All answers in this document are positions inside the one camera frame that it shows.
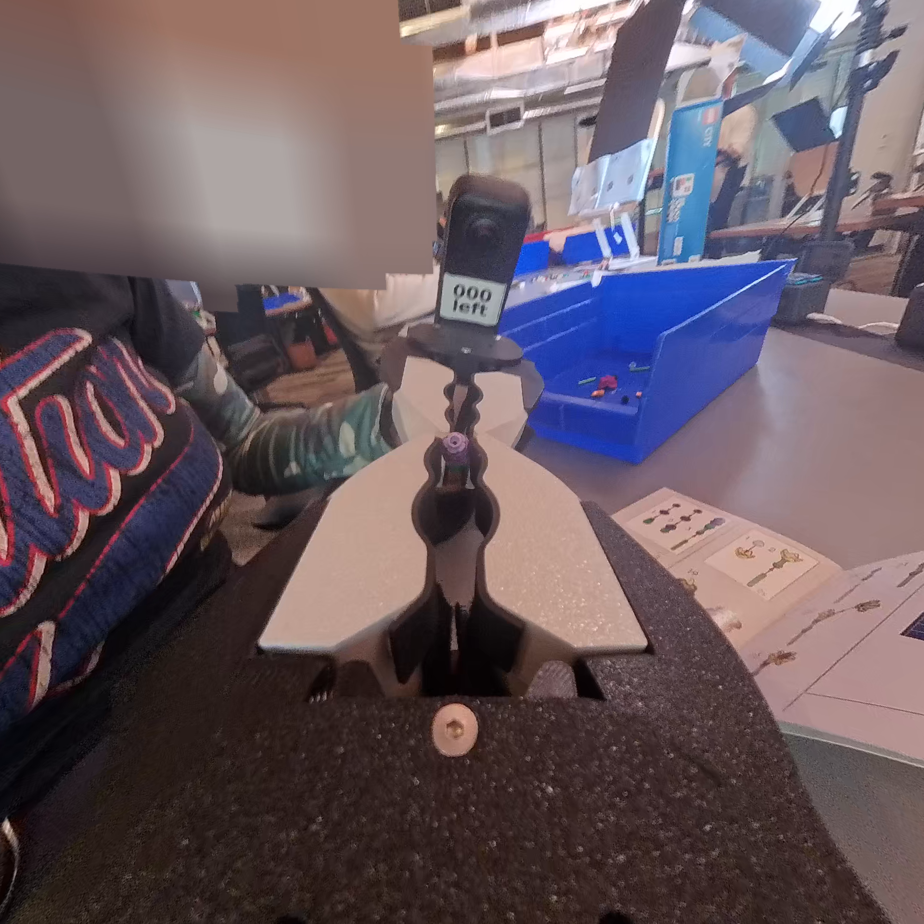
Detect person's dark pants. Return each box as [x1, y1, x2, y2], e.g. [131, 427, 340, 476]
[0, 693, 131, 924]

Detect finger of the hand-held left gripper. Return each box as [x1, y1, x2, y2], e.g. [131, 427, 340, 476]
[474, 359, 529, 451]
[390, 353, 463, 451]

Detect blue printed carton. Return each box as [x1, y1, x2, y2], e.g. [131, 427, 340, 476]
[657, 96, 724, 267]

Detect black desk lamp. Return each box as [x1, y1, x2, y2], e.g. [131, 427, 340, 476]
[693, 0, 903, 282]

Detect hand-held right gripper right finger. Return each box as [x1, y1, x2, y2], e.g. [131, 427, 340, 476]
[465, 431, 648, 691]

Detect grey desk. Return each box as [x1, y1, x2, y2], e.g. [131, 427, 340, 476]
[499, 282, 924, 924]

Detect pile of toy brick pieces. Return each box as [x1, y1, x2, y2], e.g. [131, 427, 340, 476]
[575, 366, 651, 405]

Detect person's left forearm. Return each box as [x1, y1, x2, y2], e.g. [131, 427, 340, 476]
[171, 335, 399, 499]

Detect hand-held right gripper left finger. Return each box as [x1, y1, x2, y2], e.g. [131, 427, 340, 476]
[260, 431, 446, 691]

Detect blue storage bin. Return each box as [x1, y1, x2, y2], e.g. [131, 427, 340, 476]
[517, 224, 643, 278]
[499, 257, 798, 466]

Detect instruction booklet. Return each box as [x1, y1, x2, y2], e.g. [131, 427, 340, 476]
[610, 487, 924, 769]

